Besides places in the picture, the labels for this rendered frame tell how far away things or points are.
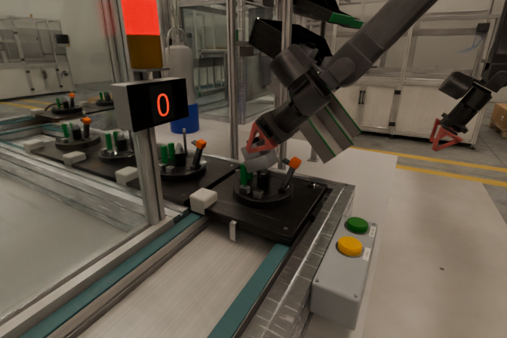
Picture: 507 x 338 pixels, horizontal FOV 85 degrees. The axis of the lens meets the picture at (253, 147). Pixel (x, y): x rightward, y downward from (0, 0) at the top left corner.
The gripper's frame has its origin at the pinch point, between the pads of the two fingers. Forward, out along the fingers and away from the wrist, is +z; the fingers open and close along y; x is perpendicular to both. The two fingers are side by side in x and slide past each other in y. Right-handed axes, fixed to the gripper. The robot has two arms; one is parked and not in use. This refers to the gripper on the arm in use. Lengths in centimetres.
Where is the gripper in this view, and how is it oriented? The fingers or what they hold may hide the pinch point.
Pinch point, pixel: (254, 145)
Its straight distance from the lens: 62.5
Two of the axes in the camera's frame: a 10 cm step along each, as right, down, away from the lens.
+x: 6.0, 8.0, -0.9
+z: -6.3, 5.4, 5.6
